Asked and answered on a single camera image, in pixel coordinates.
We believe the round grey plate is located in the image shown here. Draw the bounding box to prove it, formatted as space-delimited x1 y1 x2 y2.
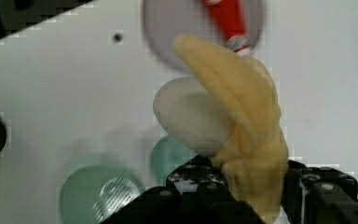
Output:
142 0 266 74

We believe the green colander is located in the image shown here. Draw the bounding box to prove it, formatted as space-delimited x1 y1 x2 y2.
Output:
59 165 143 224

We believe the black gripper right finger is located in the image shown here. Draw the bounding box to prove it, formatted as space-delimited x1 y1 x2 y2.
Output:
282 161 358 224

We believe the plush red ketchup bottle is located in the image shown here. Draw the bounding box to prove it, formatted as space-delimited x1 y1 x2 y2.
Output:
201 0 251 56

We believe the plush peeled banana toy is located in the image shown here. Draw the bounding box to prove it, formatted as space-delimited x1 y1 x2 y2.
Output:
152 33 291 224

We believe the green mug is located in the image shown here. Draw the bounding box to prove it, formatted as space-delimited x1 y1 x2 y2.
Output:
150 135 196 186

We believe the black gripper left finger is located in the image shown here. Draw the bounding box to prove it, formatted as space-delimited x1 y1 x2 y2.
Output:
101 156 265 224

